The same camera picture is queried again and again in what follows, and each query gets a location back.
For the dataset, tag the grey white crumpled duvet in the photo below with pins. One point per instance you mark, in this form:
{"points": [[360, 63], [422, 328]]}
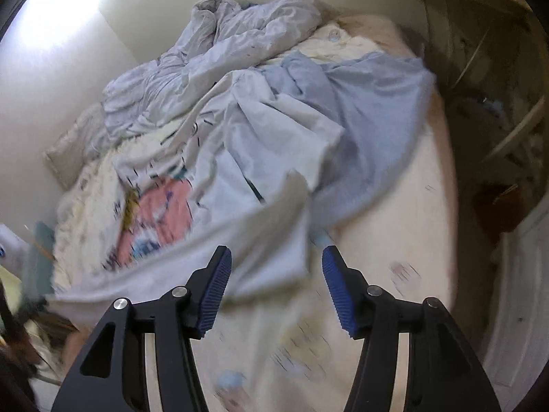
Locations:
{"points": [[171, 81]]}

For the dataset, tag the white cartoon print T-shirt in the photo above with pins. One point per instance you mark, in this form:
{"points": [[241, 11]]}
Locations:
{"points": [[257, 158]]}

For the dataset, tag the cream bear print blanket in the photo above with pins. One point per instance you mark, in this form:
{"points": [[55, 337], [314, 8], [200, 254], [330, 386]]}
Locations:
{"points": [[407, 244]]}

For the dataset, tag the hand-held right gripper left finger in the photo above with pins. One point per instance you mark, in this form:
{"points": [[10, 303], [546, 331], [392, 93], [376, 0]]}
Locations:
{"points": [[210, 296]]}

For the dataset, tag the white cabinet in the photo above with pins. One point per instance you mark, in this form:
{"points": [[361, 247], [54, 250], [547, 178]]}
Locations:
{"points": [[514, 309]]}

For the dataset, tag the beige pillow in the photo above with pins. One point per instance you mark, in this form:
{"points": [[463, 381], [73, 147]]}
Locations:
{"points": [[73, 150]]}

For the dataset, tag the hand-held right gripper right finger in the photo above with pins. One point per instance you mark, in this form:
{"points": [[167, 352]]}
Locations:
{"points": [[341, 296]]}

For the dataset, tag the teal upholstered furniture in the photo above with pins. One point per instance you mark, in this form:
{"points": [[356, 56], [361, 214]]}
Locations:
{"points": [[38, 261]]}

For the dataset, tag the grey heathered top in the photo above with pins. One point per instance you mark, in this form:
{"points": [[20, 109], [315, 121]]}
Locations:
{"points": [[377, 128]]}

